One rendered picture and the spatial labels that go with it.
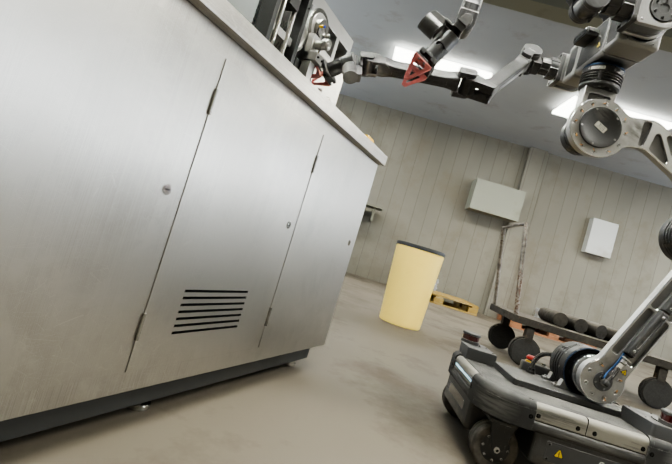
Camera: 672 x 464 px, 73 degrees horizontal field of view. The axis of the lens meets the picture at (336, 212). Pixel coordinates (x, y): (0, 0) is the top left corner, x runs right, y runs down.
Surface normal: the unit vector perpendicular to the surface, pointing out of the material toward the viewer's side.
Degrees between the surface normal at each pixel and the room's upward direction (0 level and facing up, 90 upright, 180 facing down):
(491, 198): 90
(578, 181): 90
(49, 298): 90
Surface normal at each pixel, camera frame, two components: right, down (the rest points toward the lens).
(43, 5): 0.88, 0.24
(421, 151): -0.04, -0.07
